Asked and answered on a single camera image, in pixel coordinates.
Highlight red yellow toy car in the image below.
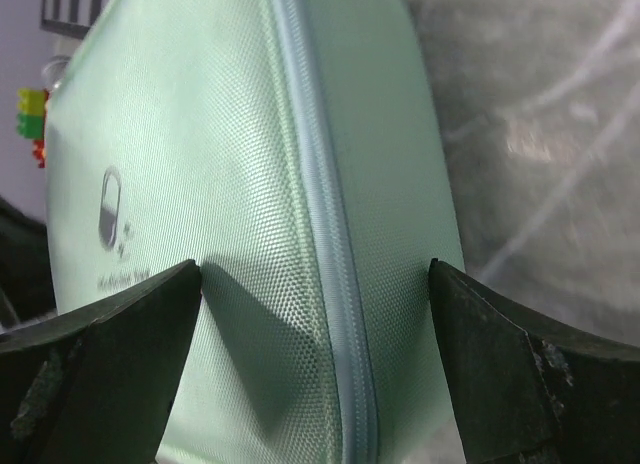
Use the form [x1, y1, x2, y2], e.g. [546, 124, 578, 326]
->
[32, 139, 46, 169]

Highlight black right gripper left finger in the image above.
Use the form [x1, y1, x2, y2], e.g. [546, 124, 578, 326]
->
[1, 260, 201, 463]

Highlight black white chessboard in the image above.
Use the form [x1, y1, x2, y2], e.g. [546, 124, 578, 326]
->
[40, 0, 109, 40]

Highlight green lego block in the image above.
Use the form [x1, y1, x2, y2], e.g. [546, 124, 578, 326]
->
[16, 88, 49, 140]

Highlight mint green medicine case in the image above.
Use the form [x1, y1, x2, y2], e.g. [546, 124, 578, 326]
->
[46, 0, 463, 463]

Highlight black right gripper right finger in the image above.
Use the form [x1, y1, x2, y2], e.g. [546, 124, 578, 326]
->
[428, 260, 639, 463]

